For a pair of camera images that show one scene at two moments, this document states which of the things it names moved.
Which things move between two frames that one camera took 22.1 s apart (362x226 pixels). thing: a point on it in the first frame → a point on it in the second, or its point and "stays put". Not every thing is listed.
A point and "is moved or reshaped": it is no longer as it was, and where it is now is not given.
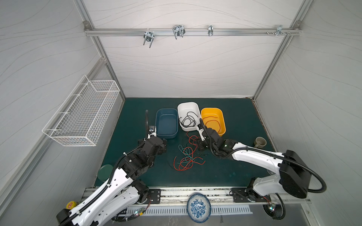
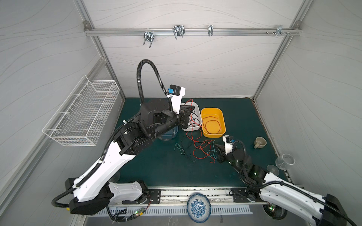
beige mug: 259,142 stays put
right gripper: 205,133 → 222,154
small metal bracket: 210,30 stays put
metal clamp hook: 148,36 stays put
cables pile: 187,162 is moved or reshaped
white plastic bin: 189,114 stays put
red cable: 210,116 stays put
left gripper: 164,147 → 184,111
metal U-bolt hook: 178,30 stays put
